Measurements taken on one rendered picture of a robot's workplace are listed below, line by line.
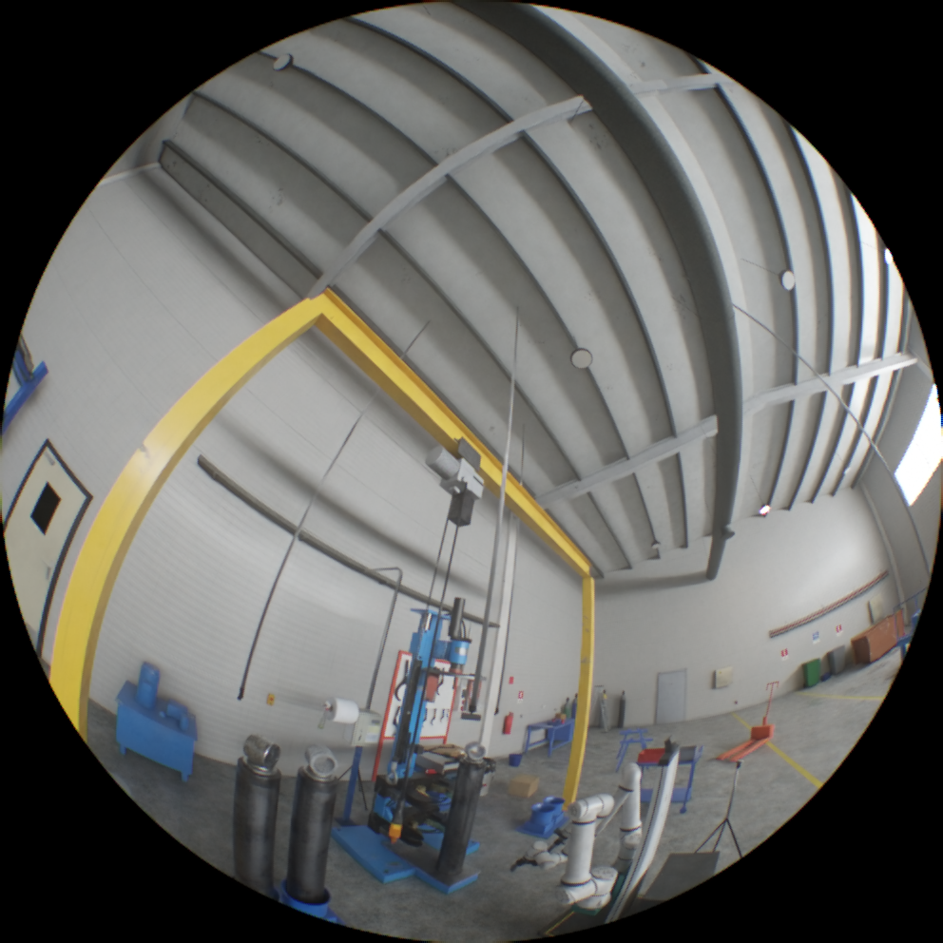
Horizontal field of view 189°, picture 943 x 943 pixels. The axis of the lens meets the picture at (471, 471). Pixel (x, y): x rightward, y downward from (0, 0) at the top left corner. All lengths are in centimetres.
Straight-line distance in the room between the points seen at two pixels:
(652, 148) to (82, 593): 474
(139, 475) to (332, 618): 330
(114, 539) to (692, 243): 470
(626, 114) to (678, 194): 98
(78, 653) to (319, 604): 328
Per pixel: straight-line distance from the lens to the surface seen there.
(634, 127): 366
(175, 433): 147
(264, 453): 418
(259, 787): 165
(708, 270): 386
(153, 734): 358
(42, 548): 446
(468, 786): 268
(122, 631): 406
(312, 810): 183
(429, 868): 332
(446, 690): 566
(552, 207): 518
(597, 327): 558
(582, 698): 483
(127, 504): 141
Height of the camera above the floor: 230
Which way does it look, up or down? 39 degrees up
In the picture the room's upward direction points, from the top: 11 degrees clockwise
